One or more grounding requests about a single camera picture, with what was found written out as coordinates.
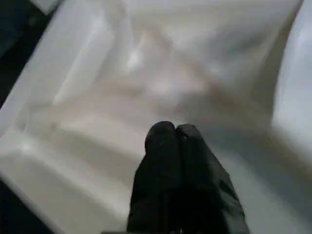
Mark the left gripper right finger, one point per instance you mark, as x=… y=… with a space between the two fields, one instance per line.
x=209 y=190

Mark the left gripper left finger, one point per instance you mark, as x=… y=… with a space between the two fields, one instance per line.
x=156 y=185

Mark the white plastic table top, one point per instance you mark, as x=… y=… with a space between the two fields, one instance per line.
x=146 y=73

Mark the black work mat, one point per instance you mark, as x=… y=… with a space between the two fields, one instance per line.
x=14 y=29

